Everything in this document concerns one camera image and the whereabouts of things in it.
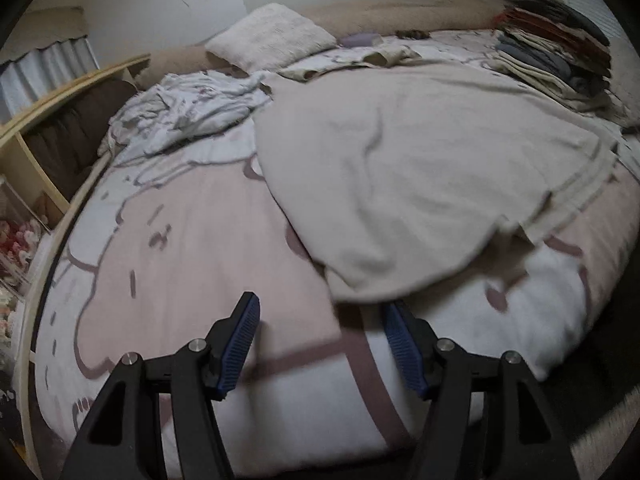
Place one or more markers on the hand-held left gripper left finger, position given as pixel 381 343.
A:
pixel 240 340

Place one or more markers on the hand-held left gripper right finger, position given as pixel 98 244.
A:
pixel 402 345

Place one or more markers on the beige garment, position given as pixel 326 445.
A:
pixel 400 170

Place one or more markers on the stack of folded clothes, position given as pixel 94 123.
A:
pixel 550 55

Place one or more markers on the pink printed blanket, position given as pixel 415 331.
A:
pixel 175 240

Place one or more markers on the shaggy beige rug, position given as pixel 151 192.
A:
pixel 605 440

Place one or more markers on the clear box with white items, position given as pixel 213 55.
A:
pixel 10 315

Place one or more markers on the clear box with red items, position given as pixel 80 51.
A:
pixel 22 245

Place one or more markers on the crumpled white garment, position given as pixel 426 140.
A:
pixel 175 110

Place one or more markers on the brown cloth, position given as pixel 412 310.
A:
pixel 75 135

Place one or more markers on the cream printed cloth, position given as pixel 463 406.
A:
pixel 350 57

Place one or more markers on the wooden shelf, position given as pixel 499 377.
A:
pixel 75 82

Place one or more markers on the fluffy cream pillow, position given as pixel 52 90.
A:
pixel 270 35

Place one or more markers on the small purple item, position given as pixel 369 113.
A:
pixel 362 40

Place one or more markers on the small dark brown item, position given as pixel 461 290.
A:
pixel 412 34

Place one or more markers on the long beige fluffy cushion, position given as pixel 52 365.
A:
pixel 400 17

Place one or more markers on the pale grey curtain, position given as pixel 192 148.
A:
pixel 45 67

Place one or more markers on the beige curtain valance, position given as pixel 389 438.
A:
pixel 45 25

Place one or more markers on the white window blind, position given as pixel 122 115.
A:
pixel 590 0

